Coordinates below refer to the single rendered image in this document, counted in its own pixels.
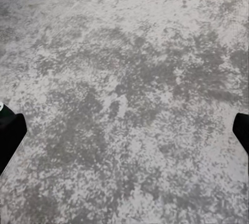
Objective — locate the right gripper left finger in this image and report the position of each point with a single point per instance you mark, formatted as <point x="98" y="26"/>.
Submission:
<point x="12" y="132"/>

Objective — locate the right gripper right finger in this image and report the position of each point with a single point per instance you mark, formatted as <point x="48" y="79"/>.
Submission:
<point x="241" y="129"/>

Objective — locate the insectifuge atomizer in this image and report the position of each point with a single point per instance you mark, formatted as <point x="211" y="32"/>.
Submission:
<point x="5" y="111"/>

